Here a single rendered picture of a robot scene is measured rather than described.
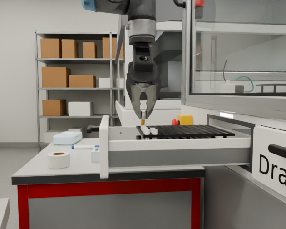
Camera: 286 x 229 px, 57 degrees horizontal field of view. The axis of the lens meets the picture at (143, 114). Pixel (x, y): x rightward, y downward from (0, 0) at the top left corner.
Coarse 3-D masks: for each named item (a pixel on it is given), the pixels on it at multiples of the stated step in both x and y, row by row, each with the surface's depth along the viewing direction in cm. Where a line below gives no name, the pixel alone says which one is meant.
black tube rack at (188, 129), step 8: (160, 128) 73; (168, 128) 74; (176, 128) 73; (184, 128) 73; (192, 128) 73; (200, 128) 73; (208, 128) 74; (216, 128) 74; (136, 136) 78; (152, 136) 61; (160, 136) 62; (168, 136) 62; (176, 136) 62; (184, 136) 62; (192, 136) 62; (200, 136) 63; (208, 136) 77; (224, 136) 65
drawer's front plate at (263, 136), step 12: (264, 132) 51; (276, 132) 48; (264, 144) 51; (276, 144) 48; (276, 156) 48; (252, 168) 56; (264, 168) 52; (276, 168) 48; (264, 180) 52; (276, 180) 48
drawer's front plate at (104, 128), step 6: (102, 120) 66; (108, 120) 77; (102, 126) 55; (108, 126) 75; (102, 132) 54; (108, 132) 73; (102, 138) 54; (108, 138) 71; (102, 144) 54; (102, 150) 54; (102, 156) 54; (102, 162) 55; (102, 168) 55; (108, 168) 62; (102, 174) 55
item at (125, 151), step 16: (112, 128) 80; (128, 128) 81; (224, 128) 78; (112, 144) 56; (128, 144) 57; (144, 144) 57; (160, 144) 58; (176, 144) 58; (192, 144) 59; (208, 144) 59; (224, 144) 60; (240, 144) 60; (112, 160) 56; (128, 160) 57; (144, 160) 57; (160, 160) 58; (176, 160) 58; (192, 160) 59; (208, 160) 59; (224, 160) 60; (240, 160) 60
